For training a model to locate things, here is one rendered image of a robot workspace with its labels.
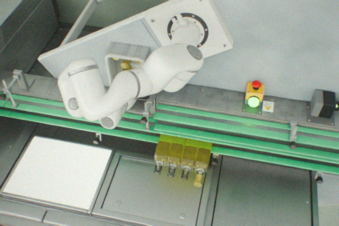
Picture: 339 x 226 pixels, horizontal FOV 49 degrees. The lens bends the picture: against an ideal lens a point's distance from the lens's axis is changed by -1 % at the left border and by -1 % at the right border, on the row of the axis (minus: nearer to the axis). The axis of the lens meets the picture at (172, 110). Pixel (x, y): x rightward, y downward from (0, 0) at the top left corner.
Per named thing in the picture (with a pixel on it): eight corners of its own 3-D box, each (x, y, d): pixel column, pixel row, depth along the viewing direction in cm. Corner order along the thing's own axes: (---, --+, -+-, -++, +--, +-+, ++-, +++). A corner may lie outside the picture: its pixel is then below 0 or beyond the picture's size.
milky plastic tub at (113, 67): (116, 79, 176) (110, 92, 171) (110, 41, 160) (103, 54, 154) (152, 85, 174) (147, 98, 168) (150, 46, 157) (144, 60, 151)
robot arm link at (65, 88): (127, 103, 120) (113, 58, 120) (104, 106, 99) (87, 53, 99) (82, 118, 123) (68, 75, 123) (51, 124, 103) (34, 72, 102)
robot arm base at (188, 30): (161, 17, 139) (151, 40, 128) (190, 4, 133) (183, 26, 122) (181, 50, 147) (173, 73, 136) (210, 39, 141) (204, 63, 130)
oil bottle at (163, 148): (164, 127, 175) (153, 166, 161) (164, 120, 171) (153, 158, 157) (176, 130, 174) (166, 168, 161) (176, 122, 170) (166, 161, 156)
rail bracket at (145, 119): (148, 116, 171) (141, 137, 162) (146, 90, 158) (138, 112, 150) (155, 117, 170) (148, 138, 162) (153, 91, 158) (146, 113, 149)
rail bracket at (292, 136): (287, 122, 156) (286, 148, 147) (291, 111, 150) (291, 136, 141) (296, 124, 155) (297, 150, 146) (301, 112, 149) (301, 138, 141)
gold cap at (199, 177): (201, 172, 153) (199, 181, 150) (205, 177, 155) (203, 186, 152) (193, 174, 155) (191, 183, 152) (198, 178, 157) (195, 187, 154)
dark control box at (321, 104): (309, 101, 161) (310, 115, 156) (315, 88, 155) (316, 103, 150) (329, 104, 160) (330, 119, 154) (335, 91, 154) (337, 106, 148)
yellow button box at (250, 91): (245, 92, 165) (244, 104, 160) (248, 79, 159) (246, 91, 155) (262, 94, 164) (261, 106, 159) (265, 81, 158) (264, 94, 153)
